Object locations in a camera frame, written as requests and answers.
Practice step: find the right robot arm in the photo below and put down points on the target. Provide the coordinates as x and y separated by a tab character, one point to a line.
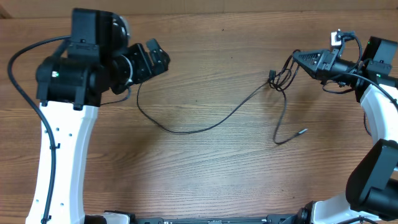
371	193

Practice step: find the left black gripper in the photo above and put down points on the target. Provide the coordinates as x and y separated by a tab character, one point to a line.
145	69

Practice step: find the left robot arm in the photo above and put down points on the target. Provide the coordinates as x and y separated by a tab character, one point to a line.
96	57

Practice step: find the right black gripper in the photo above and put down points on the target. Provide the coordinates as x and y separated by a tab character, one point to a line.
314	69

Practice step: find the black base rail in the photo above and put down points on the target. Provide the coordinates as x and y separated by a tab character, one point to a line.
269	219

